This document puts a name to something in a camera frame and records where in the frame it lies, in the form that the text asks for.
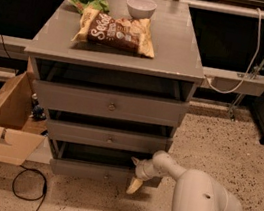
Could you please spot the grey drawer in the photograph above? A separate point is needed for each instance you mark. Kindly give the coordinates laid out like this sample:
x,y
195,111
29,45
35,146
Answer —
x,y
108,138
101,103
95,162

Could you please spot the brown chip bag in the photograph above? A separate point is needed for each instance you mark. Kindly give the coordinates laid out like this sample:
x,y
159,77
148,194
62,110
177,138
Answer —
x,y
124,34

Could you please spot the grey middle drawer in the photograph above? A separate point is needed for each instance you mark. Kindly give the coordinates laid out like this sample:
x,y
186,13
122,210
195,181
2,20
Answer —
x,y
108,138

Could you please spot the open cardboard box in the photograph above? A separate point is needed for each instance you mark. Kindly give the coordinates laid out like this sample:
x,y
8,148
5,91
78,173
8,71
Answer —
x,y
21,136

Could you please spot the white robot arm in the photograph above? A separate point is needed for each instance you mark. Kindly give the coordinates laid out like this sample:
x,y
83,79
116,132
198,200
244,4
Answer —
x,y
194,190

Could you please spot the white bowl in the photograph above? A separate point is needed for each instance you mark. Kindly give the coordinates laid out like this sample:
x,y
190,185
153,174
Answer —
x,y
141,9

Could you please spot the grey bottom drawer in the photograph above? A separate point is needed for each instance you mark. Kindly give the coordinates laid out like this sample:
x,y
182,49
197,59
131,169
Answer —
x,y
95,162

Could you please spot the grey drawer cabinet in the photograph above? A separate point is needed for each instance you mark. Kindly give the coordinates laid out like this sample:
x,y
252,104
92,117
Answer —
x,y
173,74

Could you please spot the grey window ledge rail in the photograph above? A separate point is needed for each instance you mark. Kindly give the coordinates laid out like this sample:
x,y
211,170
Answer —
x,y
232,82

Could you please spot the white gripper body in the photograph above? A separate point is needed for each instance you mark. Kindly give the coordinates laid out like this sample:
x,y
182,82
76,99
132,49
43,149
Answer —
x,y
141,170

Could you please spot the blue bottle in box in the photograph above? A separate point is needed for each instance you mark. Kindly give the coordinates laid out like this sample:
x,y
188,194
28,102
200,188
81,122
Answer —
x,y
37,112

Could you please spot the grey top drawer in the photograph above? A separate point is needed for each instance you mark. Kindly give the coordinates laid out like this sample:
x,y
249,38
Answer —
x,y
101,103

